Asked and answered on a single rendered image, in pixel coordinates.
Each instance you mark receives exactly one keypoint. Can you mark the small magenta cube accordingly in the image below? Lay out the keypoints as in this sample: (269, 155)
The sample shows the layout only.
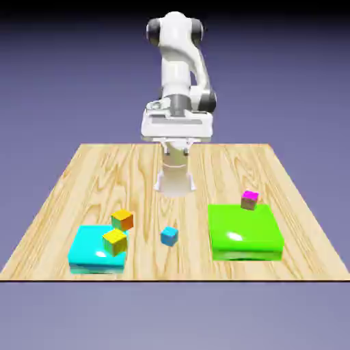
(249, 200)

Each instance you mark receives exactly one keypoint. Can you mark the large green box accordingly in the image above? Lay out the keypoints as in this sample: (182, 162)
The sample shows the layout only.
(243, 232)

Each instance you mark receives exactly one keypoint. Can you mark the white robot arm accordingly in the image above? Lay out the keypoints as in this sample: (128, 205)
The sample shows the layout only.
(175, 41)

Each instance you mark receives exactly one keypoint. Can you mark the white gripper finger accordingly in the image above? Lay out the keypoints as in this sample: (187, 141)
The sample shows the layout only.
(165, 147)
(187, 147)

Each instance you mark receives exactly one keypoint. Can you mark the small orange cube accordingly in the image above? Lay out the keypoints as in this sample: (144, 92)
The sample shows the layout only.
(124, 220)

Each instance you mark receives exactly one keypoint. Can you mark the small blue cube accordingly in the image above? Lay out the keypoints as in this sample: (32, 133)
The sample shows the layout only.
(169, 236)

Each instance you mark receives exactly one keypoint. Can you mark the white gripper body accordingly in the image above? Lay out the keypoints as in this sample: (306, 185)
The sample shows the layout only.
(176, 128)

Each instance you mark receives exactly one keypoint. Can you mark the small yellow cube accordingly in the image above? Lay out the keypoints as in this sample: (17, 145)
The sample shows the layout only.
(114, 242)

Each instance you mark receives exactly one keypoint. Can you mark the large cyan box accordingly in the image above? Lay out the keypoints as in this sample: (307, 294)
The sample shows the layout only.
(87, 248)

